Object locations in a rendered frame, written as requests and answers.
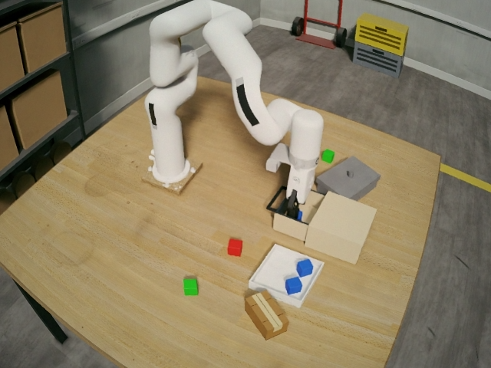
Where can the red block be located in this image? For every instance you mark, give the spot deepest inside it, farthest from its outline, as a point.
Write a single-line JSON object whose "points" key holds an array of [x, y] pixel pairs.
{"points": [[235, 247]]}

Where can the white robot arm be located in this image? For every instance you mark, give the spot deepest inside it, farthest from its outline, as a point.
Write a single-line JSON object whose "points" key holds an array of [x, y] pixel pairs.
{"points": [[225, 36]]}

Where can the green block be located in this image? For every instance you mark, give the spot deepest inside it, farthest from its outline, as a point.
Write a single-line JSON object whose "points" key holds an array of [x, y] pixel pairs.
{"points": [[328, 156], [190, 287]]}

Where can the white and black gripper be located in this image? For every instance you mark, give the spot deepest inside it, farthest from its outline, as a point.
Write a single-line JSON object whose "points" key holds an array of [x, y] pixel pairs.
{"points": [[300, 182]]}

